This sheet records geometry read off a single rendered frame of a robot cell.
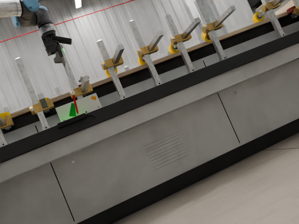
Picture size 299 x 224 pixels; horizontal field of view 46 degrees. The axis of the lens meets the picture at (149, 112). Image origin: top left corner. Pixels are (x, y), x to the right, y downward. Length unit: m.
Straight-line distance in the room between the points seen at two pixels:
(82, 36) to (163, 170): 7.79
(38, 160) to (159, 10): 8.62
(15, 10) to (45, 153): 0.81
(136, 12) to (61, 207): 8.42
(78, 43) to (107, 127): 7.79
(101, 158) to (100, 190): 0.21
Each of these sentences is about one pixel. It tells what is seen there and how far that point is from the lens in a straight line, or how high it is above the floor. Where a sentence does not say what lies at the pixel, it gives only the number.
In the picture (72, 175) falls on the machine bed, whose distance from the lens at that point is 2.37.
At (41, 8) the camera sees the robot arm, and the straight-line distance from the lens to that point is 2.26.
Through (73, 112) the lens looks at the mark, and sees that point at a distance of 2.17.
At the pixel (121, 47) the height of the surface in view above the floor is 0.94.
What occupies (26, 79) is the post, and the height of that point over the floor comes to 1.02.
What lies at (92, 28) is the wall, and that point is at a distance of 10.06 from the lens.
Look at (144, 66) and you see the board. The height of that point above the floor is 0.88.
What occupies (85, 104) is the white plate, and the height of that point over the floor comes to 0.76.
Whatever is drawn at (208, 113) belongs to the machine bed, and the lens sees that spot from 2.59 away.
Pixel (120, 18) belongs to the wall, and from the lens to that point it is 10.20.
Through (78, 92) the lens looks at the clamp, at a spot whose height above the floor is 0.84.
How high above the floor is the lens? 0.43
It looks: 4 degrees up
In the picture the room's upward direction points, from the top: 23 degrees counter-clockwise
